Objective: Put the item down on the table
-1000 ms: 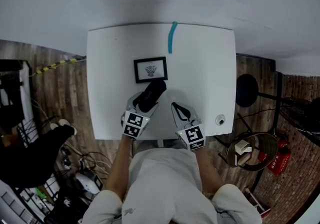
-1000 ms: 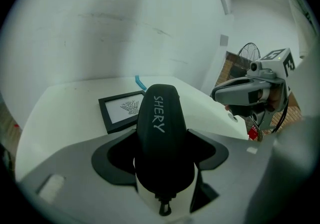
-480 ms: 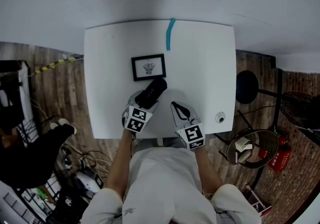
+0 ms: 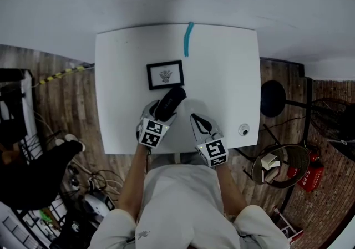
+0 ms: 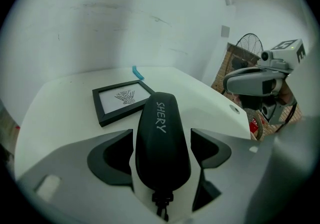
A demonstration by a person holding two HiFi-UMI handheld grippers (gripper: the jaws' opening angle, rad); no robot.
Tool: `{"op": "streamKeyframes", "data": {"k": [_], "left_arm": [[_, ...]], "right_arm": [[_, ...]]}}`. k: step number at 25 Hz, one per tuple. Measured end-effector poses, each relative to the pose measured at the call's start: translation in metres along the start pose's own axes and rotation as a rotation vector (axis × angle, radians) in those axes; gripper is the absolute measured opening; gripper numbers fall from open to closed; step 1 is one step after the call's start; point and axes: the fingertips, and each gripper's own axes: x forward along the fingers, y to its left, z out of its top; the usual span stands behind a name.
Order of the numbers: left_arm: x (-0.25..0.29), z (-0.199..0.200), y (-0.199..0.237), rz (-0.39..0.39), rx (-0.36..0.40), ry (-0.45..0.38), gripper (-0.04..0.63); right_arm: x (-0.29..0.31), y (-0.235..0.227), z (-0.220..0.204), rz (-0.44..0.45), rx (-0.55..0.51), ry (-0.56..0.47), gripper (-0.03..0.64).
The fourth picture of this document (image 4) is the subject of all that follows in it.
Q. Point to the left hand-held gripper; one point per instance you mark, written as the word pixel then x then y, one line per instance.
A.
pixel 151 134

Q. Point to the red fire extinguisher box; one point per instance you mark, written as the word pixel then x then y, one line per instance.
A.
pixel 310 178

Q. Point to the red white frame stand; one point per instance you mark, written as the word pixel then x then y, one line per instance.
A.
pixel 288 228

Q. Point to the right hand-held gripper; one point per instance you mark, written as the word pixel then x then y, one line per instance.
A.
pixel 213 153

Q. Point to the white grey floor device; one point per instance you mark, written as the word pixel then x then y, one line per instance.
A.
pixel 97 203

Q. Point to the black standing fan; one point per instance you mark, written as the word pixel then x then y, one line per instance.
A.
pixel 273 98

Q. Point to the small white box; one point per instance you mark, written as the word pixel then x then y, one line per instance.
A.
pixel 270 162

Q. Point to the black picture frame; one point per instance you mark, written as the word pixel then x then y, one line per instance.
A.
pixel 165 75

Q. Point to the person's white shirt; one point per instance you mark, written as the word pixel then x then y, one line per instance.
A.
pixel 183 209

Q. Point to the person's right forearm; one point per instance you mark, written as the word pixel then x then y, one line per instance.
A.
pixel 230 189

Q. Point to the yellow black striped tape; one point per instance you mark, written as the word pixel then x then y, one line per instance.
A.
pixel 59 74

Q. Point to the black oblong case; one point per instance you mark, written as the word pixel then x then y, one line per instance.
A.
pixel 170 103

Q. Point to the small white round device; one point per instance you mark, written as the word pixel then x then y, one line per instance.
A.
pixel 244 130

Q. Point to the black metal rack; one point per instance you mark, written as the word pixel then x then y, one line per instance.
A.
pixel 16 98

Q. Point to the red fire extinguisher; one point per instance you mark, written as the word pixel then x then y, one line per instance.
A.
pixel 313 157

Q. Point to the person's left forearm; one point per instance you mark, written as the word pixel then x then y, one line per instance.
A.
pixel 133 184

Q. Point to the teal strip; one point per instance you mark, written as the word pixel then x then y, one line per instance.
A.
pixel 188 40

